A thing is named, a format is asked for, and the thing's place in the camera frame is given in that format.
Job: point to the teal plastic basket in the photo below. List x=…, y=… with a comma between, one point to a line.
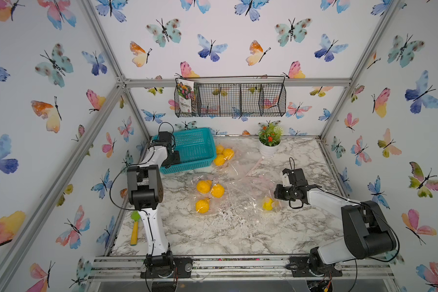
x=196, y=149

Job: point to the yellow-green pear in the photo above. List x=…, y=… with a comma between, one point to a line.
x=268, y=204

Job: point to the yellow green toy tool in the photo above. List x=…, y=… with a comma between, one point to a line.
x=135, y=216

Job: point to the black wire wall basket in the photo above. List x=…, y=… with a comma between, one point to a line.
x=236, y=97

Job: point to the clear zip-top bag with pears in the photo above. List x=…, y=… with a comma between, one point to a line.
x=248, y=186

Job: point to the seed packet in basket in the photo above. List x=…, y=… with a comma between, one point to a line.
x=186, y=93

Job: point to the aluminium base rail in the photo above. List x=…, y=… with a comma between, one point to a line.
x=234, y=267

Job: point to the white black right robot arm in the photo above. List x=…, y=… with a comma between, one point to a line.
x=366, y=232

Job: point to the clear bag of lemons front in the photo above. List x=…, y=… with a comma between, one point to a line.
x=208, y=196

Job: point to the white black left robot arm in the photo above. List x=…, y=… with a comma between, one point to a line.
x=146, y=192

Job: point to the white pot artificial plant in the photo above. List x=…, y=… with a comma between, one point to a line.
x=270, y=134

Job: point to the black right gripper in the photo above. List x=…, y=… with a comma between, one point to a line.
x=277, y=191

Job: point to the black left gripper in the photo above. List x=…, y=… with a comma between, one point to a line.
x=176, y=159

